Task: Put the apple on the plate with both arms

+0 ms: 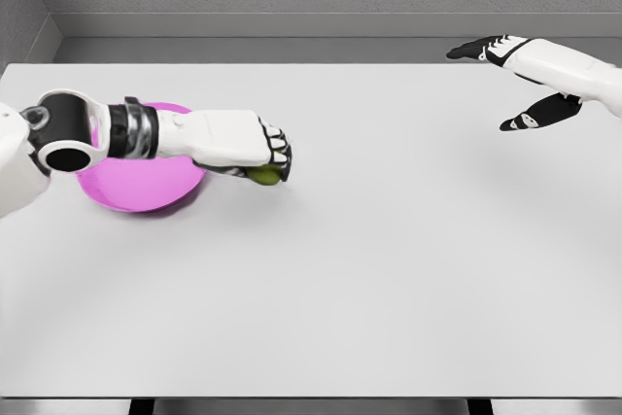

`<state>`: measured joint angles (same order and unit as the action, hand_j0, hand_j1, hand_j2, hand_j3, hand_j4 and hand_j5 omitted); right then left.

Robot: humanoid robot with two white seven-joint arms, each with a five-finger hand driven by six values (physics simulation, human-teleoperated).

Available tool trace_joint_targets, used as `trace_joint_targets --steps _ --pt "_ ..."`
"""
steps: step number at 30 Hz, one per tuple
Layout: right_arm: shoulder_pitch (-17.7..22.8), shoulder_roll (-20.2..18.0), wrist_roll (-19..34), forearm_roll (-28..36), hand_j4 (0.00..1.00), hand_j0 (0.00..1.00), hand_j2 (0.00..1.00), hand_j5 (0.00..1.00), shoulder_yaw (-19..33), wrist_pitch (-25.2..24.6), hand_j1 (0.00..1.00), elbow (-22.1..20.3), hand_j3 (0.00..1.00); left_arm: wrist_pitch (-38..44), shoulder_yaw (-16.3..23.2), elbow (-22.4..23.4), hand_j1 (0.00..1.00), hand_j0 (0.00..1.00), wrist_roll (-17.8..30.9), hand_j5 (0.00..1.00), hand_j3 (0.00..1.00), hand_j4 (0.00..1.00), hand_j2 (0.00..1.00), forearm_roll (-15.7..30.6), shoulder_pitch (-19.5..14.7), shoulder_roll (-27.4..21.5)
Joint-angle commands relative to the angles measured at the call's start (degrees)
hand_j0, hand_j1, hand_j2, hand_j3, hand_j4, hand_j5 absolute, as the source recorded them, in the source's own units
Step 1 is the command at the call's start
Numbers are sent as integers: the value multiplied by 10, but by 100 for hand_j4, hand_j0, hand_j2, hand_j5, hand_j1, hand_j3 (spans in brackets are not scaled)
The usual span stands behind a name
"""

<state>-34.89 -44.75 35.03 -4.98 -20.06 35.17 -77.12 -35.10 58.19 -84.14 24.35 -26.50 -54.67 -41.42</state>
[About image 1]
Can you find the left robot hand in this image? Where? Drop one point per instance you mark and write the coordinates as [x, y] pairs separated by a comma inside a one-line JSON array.
[[233, 137]]

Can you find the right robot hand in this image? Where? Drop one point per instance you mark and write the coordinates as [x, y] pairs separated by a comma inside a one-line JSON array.
[[539, 65]]

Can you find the green apple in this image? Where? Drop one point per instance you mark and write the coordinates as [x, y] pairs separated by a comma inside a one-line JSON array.
[[265, 175]]

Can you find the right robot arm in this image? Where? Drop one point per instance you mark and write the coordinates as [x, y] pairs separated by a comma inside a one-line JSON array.
[[611, 87]]

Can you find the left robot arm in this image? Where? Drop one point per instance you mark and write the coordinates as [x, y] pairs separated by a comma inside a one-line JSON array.
[[73, 138]]

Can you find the pink plate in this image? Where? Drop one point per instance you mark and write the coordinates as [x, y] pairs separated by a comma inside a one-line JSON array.
[[141, 182]]

